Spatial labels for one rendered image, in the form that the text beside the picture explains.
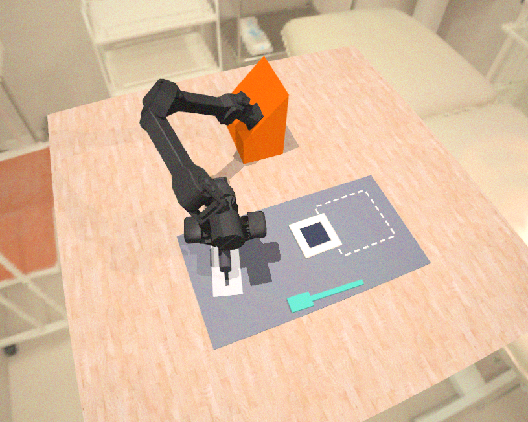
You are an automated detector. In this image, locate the grey rectangular mat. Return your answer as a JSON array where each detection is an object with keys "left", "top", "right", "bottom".
[{"left": 177, "top": 175, "right": 431, "bottom": 350}]

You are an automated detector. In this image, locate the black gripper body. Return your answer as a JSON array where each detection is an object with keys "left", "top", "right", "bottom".
[{"left": 184, "top": 211, "right": 267, "bottom": 244}]

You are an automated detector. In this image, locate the white tile with dark blue top patch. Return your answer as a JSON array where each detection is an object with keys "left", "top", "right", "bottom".
[{"left": 289, "top": 213, "right": 342, "bottom": 259}]

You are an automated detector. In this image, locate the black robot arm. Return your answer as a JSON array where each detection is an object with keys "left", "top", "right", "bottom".
[{"left": 139, "top": 79, "right": 264, "bottom": 251}]

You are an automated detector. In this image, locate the teal flat bar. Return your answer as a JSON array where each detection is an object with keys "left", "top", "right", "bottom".
[{"left": 287, "top": 279, "right": 364, "bottom": 313}]

